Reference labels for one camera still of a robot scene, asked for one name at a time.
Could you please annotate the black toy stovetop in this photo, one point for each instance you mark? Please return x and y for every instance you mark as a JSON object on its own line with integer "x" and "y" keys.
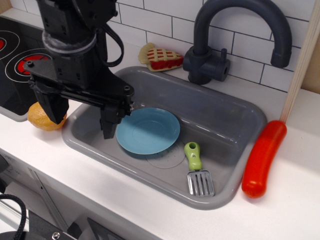
{"x": 19, "y": 43}

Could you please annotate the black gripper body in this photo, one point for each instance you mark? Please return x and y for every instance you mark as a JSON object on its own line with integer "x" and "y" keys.
{"x": 82, "y": 73}

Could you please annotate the dark grey faucet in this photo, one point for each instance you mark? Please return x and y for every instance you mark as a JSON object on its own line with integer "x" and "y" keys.
{"x": 203, "y": 65}

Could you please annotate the toy cherry pie slice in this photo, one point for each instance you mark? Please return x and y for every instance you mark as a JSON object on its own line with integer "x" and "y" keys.
{"x": 159, "y": 59}

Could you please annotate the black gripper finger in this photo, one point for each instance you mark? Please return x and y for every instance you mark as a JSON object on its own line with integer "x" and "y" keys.
{"x": 54, "y": 105}
{"x": 110, "y": 117}

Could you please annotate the green handled metal spatula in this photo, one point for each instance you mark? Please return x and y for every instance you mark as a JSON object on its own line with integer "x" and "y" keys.
{"x": 199, "y": 180}

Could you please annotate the red toy sausage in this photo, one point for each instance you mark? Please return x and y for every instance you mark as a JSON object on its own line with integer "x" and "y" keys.
{"x": 255, "y": 177}

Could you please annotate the grey plastic sink basin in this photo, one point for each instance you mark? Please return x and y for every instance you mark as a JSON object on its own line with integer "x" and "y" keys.
{"x": 224, "y": 126}

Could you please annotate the light wooden post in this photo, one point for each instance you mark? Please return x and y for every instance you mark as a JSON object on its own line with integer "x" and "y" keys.
{"x": 303, "y": 61}

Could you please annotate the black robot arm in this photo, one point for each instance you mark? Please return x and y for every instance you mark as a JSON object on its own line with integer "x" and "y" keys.
{"x": 75, "y": 34}

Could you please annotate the blue plate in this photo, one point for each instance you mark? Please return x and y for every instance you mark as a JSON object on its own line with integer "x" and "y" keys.
{"x": 148, "y": 131}

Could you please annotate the yellow toy chicken drumstick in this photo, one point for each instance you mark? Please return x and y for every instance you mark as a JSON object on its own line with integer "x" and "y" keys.
{"x": 38, "y": 118}

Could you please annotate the black mount with screw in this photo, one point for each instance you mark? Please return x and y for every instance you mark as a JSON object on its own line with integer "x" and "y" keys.
{"x": 33, "y": 227}

